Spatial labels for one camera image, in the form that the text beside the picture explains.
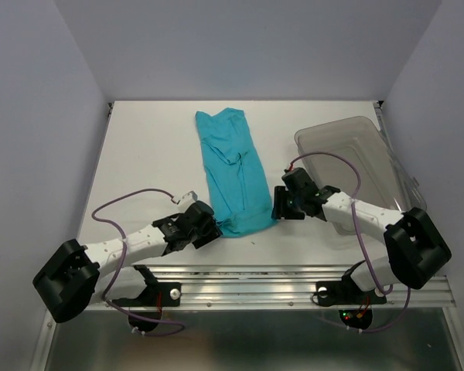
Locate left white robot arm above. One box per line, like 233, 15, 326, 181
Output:
32, 201, 221, 323

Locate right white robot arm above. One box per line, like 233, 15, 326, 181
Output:
271, 168, 452, 301

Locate clear plastic bin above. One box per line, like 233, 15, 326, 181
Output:
293, 115, 428, 237

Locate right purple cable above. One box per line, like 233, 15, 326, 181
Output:
288, 151, 413, 335

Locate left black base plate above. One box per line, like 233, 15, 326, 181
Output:
111, 281, 182, 308

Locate purple cable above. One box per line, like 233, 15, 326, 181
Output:
288, 151, 413, 335
91, 188, 186, 337

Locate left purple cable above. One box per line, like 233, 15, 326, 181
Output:
91, 188, 186, 337

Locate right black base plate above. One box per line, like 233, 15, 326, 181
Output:
311, 281, 387, 308

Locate turquoise t shirt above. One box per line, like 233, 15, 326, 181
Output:
195, 108, 275, 238

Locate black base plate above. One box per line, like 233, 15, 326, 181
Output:
311, 281, 387, 308
111, 281, 182, 308

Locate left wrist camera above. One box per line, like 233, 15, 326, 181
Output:
172, 191, 198, 213

